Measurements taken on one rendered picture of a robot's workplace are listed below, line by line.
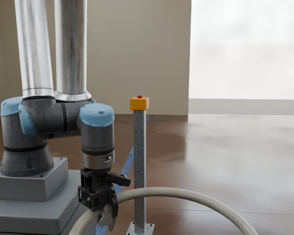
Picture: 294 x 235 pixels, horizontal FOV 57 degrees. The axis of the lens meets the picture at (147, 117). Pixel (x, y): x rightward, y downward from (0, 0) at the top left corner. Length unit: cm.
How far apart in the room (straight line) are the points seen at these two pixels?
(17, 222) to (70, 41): 62
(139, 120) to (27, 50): 125
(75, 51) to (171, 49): 591
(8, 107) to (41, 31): 32
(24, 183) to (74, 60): 47
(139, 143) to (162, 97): 495
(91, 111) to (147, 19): 629
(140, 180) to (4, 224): 125
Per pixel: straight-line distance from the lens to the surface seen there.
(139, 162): 206
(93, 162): 75
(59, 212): 99
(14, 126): 105
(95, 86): 715
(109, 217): 86
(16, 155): 108
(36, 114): 81
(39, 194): 107
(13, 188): 111
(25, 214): 102
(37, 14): 89
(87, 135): 73
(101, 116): 71
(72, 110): 82
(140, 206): 221
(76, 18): 101
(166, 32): 689
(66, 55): 102
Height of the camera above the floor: 134
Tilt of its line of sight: 12 degrees down
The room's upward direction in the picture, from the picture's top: straight up
